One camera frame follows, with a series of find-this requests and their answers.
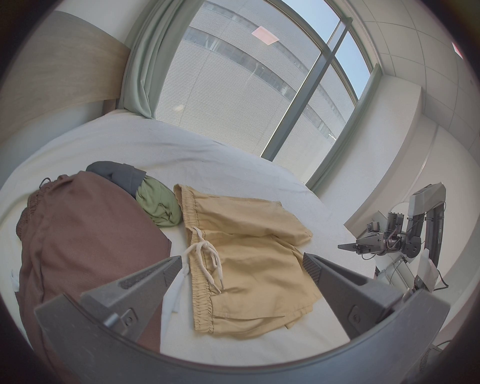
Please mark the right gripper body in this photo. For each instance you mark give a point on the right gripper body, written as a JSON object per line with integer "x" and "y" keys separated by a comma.
{"x": 371, "y": 244}

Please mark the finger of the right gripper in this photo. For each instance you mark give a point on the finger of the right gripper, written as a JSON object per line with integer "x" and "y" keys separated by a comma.
{"x": 350, "y": 246}

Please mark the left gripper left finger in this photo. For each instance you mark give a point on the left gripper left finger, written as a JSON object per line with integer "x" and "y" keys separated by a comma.
{"x": 146, "y": 303}

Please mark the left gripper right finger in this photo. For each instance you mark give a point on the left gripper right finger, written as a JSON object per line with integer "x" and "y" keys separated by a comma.
{"x": 348, "y": 300}

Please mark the tan shorts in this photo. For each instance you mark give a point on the tan shorts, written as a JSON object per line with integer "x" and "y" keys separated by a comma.
{"x": 255, "y": 262}

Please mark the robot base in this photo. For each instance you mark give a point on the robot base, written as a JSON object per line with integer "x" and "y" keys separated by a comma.
{"x": 390, "y": 275}

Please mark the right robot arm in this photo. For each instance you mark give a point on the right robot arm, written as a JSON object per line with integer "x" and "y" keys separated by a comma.
{"x": 427, "y": 198}

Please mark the bed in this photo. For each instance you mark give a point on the bed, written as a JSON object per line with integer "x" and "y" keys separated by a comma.
{"x": 225, "y": 165}

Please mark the brown shorts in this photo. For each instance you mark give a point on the brown shorts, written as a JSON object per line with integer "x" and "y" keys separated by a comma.
{"x": 86, "y": 232}

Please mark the green garment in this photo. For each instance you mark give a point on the green garment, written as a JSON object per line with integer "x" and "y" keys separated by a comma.
{"x": 157, "y": 206}

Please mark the black garment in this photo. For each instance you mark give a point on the black garment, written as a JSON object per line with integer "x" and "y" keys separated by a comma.
{"x": 112, "y": 172}

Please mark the window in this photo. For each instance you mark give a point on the window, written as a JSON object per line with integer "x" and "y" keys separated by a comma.
{"x": 309, "y": 78}

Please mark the grey-green curtain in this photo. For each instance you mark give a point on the grey-green curtain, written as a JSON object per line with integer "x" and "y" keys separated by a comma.
{"x": 146, "y": 75}

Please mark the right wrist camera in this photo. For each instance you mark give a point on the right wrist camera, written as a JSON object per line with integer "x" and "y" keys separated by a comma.
{"x": 372, "y": 227}

